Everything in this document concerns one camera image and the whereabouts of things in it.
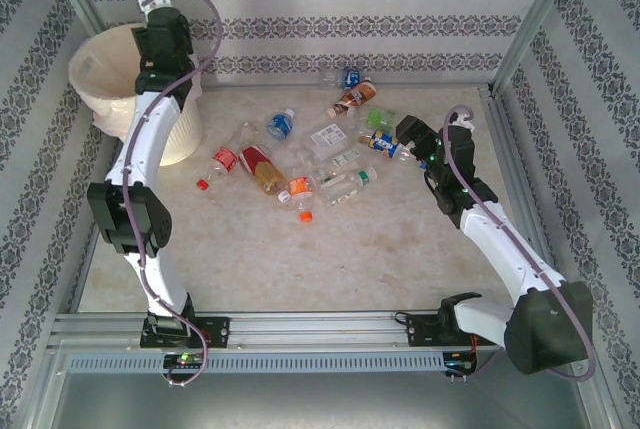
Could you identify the blue yellow label bottle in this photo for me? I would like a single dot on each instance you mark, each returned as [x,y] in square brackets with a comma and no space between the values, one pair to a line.
[385,144]

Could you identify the green label plastic bottle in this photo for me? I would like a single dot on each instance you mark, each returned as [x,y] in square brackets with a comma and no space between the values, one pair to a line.
[379,118]

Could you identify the brown label bottle white cap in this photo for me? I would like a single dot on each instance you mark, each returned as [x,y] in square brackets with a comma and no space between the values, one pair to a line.
[357,95]

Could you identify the clear bottle green white cap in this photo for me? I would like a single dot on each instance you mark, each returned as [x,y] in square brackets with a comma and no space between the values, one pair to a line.
[362,179]

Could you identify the small bottle green white label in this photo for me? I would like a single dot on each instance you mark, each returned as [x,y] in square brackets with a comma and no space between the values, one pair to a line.
[345,158]

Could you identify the rectangular clear bottle white label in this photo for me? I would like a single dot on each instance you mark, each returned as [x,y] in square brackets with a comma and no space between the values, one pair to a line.
[327,139]

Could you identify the small clear bottle white cap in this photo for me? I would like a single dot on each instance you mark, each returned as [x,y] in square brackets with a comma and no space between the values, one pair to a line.
[306,158]

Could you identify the red label bottle red cap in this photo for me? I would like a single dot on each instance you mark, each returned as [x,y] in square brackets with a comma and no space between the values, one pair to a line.
[225,159]

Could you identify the orange label bottle orange cap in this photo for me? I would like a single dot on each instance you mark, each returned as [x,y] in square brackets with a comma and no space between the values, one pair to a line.
[300,188]

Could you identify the blue label bottle white cap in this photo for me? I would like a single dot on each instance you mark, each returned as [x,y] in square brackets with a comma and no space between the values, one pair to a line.
[279,126]

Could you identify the red gold label bottle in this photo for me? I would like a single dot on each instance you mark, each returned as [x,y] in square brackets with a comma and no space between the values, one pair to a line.
[260,169]

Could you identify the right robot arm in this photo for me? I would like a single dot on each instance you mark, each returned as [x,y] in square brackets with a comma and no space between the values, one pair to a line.
[505,254]

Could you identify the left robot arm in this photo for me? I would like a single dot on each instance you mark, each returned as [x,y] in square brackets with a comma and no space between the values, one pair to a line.
[150,139]

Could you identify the cream plastic waste bin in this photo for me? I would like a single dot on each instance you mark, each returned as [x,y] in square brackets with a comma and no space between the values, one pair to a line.
[100,69]

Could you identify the translucent plastic bin liner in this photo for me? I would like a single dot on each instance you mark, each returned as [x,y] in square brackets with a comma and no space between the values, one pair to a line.
[112,114]

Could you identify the clear bottle blue label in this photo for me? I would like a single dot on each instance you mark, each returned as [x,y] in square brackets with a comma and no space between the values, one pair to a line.
[350,78]

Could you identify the right controller board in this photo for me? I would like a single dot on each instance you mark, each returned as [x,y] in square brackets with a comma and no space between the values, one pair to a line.
[460,364]

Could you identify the controller board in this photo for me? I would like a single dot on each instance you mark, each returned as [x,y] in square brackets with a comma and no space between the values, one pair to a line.
[184,360]
[460,364]

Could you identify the grey metal front panel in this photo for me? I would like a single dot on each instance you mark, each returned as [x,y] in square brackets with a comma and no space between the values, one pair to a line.
[320,404]

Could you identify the left controller board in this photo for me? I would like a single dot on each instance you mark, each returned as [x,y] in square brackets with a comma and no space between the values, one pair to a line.
[184,360]

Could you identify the aluminium back rail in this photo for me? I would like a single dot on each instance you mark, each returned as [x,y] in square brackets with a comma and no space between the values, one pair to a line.
[440,86]

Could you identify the aluminium side rail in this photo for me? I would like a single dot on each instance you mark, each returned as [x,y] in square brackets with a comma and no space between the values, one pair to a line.
[510,149]
[80,289]

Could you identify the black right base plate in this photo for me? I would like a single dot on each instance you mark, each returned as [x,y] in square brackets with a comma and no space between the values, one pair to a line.
[420,331]

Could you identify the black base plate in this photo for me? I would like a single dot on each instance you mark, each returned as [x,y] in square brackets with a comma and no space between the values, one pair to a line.
[420,331]
[215,331]

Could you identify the aluminium front rail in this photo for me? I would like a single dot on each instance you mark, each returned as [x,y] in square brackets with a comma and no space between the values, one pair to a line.
[310,329]

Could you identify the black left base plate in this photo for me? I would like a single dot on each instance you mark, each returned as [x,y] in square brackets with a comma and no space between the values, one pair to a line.
[215,331]

